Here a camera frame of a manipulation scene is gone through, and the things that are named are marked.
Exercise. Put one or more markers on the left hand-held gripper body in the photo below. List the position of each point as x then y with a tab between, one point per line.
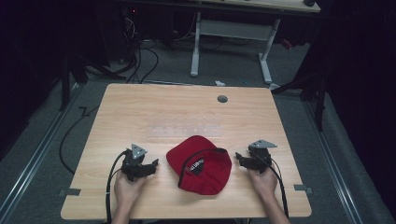
134	163

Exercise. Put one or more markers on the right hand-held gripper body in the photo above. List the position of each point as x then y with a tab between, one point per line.
260	157

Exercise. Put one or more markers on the red baseball cap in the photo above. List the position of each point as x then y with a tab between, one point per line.
211	174

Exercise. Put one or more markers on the person's right hand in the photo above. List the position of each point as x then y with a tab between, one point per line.
264	183

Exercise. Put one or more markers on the person's left hand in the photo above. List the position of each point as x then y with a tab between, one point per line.
126	189

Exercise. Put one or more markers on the clear plastic strip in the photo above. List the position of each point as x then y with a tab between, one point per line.
186	130

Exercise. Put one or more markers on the grey tape piece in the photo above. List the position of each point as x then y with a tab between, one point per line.
302	188
70	192

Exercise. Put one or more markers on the small white scrap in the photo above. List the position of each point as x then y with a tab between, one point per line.
219	83

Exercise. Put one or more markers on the black tripod stand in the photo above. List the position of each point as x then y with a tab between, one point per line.
314	87

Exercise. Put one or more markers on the black metal stand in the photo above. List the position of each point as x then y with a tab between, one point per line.
67	81

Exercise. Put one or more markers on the small red object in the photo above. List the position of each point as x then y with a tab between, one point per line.
287	44

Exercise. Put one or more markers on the white-legged wooden desk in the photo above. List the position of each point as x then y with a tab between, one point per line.
236	31

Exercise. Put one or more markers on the small black object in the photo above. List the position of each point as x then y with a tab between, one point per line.
309	2

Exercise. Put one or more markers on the metal floor rail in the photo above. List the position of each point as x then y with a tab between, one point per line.
333	161
34	161

